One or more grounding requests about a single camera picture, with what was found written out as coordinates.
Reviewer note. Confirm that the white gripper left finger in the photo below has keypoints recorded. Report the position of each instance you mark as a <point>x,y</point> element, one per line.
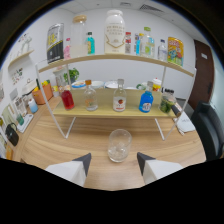
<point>71,171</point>

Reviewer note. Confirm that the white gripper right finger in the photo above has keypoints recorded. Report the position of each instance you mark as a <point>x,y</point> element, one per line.
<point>158,170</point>

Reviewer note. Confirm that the glass jar of limes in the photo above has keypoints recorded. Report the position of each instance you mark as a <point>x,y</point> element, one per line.
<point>166,104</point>

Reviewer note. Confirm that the clear rum bottle white cap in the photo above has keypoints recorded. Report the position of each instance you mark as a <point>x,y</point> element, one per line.
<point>119,101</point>

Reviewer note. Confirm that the light blue cup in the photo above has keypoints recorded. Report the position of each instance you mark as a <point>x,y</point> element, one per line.
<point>33,106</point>

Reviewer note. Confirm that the white cup red lid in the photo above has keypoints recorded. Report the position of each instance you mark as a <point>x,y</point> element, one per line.
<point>156,85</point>

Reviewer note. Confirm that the clear glass with ice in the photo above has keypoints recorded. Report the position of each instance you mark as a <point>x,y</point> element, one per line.
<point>119,148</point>

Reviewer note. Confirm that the white fabric pouch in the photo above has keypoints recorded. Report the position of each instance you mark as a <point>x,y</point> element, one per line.
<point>185,124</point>

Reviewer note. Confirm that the black sofa chair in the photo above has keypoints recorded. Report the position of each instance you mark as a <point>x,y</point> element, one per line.
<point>208,130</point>

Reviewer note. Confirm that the white tray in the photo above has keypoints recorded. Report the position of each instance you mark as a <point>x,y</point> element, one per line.
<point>26,124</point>

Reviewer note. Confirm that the blue liquor bottle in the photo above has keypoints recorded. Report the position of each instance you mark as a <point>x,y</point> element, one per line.
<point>146,103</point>

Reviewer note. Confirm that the black handbag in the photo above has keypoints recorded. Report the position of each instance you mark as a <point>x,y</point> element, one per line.
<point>12,135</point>

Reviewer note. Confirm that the red liquid bottle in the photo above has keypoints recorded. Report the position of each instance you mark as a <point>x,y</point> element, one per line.
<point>67,100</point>

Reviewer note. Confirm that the clear bottle orange cap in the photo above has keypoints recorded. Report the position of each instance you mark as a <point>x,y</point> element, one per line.
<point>90,101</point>

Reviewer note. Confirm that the blue rimmed plate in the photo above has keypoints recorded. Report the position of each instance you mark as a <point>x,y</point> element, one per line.
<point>78,84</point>

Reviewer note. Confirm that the white bowl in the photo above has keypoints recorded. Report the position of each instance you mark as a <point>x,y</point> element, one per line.
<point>97,84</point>
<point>111,85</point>

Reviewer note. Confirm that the brown wooden door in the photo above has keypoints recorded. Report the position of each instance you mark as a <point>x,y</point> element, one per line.
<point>201,73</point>

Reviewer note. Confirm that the clear bottle blue cap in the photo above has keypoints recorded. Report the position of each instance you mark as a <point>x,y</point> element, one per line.
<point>162,52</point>

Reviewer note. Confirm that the yellow printed can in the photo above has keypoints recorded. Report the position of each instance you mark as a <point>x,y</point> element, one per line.
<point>175,51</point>

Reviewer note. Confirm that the small pink bottle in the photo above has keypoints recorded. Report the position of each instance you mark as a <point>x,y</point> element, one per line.
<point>67,51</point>

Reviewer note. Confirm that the small light blue bottle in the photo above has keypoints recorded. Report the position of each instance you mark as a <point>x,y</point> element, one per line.
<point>137,46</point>

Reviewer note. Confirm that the clear bottle green cap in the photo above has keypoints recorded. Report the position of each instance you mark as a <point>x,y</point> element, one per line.
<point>148,45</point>

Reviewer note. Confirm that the teal liquid bottle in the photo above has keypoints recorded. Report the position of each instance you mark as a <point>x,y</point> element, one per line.
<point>90,45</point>

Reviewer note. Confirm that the small bottle red label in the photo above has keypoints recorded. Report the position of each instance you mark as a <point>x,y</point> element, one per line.
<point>128,45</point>

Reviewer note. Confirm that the glass jar wooden lid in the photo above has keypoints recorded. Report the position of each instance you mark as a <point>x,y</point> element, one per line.
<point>78,36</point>

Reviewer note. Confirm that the large white bottle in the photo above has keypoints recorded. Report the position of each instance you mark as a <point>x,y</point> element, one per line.
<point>115,33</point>

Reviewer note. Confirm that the white frame wooden shelf rack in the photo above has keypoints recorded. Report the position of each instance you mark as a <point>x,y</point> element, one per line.
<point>106,109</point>

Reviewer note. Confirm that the wooden wall shelf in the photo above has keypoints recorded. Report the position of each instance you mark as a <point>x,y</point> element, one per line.
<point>20,58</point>

